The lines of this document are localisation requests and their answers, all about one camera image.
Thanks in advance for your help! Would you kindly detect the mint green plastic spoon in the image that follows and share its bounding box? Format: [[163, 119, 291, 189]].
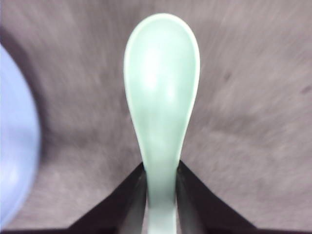
[[123, 13, 200, 234]]

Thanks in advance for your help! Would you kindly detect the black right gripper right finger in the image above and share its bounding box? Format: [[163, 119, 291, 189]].
[[176, 161, 311, 234]]

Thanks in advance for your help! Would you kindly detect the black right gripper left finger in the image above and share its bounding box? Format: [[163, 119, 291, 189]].
[[1, 163, 147, 234]]

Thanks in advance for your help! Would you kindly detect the blue plastic plate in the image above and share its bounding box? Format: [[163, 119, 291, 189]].
[[0, 46, 41, 229]]

